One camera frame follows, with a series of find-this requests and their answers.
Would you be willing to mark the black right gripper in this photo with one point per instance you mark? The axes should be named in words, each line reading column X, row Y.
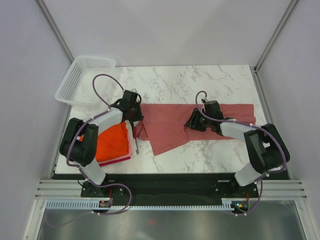
column 191, row 120

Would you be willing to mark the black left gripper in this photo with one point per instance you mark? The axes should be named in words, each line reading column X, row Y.
column 139, row 117

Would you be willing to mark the dusty pink t-shirt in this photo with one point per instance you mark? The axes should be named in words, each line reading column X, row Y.
column 163, row 126

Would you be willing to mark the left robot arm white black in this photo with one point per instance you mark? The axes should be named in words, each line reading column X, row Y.
column 80, row 139

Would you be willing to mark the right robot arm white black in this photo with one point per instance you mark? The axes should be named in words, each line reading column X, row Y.
column 266, row 149

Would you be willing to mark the white folded t-shirt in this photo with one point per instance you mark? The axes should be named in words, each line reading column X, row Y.
column 133, row 142

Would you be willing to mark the orange folded t-shirt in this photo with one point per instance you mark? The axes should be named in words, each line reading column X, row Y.
column 112, row 143

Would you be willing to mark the light pink folded t-shirt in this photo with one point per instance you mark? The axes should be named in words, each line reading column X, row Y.
column 118, row 159

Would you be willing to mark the white plastic basket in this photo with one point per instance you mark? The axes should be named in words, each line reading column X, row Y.
column 76, row 88

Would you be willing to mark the crimson folded t-shirt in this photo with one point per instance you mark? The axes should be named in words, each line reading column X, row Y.
column 116, row 144

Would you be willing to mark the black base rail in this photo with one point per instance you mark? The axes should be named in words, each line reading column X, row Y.
column 170, row 188

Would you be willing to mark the white slotted cable duct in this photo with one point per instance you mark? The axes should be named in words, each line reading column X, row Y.
column 99, row 205

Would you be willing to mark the left aluminium frame post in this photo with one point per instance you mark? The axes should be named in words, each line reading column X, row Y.
column 55, row 29

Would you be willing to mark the aluminium frame post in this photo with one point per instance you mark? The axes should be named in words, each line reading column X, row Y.
column 55, row 29
column 276, row 33

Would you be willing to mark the right aluminium frame post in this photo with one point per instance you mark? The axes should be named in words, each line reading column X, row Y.
column 276, row 33

